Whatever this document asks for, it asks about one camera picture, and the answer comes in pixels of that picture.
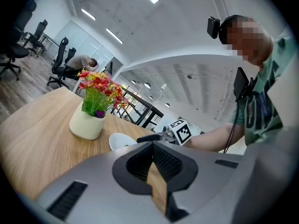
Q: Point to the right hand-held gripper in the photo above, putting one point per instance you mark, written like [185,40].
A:
[183,133]

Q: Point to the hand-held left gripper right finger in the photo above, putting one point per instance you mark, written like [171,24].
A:
[175,169]

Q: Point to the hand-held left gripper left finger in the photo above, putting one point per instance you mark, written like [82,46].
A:
[137,164]

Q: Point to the white round plate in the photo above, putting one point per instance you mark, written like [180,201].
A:
[120,141]

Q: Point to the person's right forearm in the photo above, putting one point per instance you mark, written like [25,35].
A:
[215,139]

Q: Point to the black metal railing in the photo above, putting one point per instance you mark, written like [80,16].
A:
[144,113]

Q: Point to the large window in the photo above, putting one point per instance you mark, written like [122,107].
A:
[135,97]

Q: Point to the flowers in white pot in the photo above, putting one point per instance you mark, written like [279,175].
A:
[87,125]

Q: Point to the black chest-mounted device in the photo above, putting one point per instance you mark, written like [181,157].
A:
[240,84]

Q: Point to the person's green t-shirt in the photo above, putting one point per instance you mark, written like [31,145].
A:
[264,111]

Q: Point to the black office chair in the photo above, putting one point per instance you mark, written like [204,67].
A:
[59,62]
[71,53]
[16,50]
[37,36]

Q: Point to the person's head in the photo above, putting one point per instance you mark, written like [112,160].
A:
[247,41]

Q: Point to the white wall camera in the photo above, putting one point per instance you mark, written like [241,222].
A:
[163,87]

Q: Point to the black head-mounted camera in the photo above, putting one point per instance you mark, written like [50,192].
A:
[213,27]

